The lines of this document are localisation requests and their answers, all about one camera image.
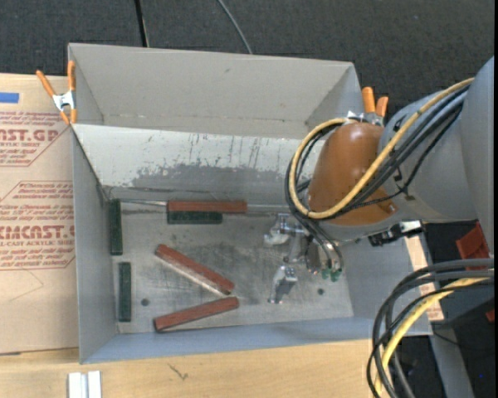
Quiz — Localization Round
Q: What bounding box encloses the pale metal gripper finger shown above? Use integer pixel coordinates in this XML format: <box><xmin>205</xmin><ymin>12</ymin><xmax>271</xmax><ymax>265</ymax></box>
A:
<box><xmin>267</xmin><ymin>265</ymin><xmax>299</xmax><ymax>305</ymax></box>
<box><xmin>263</xmin><ymin>214</ymin><xmax>295</xmax><ymax>247</ymax></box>

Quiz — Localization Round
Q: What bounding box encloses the red-brown flat block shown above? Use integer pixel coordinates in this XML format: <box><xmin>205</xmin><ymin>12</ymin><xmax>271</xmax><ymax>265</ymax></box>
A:
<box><xmin>166</xmin><ymin>199</ymin><xmax>249</xmax><ymax>215</ymax></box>
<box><xmin>152</xmin><ymin>296</ymin><xmax>241</xmax><ymax>333</ymax></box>
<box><xmin>154</xmin><ymin>243</ymin><xmax>237</xmax><ymax>297</ymax></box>

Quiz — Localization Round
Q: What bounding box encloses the dark green flat block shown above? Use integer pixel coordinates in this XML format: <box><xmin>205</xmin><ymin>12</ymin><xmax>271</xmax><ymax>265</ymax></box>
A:
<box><xmin>117</xmin><ymin>261</ymin><xmax>133</xmax><ymax>323</ymax></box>
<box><xmin>166</xmin><ymin>211</ymin><xmax>224</xmax><ymax>226</ymax></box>
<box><xmin>109</xmin><ymin>198</ymin><xmax>124</xmax><ymax>257</ymax></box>

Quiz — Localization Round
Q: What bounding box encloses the grey metal bin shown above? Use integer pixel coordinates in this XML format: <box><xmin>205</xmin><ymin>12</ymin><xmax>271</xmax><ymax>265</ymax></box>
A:
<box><xmin>67</xmin><ymin>42</ymin><xmax>432</xmax><ymax>365</ymax></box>

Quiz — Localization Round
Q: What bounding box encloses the brown cardboard board red print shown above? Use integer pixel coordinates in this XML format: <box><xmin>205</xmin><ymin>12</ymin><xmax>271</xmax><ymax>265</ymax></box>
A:
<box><xmin>0</xmin><ymin>71</ymin><xmax>81</xmax><ymax>357</ymax></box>

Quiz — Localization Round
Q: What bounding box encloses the black cylinder on white bracket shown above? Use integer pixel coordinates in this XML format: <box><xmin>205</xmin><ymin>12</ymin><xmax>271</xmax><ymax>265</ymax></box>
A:
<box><xmin>368</xmin><ymin>220</ymin><xmax>424</xmax><ymax>247</ymax></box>

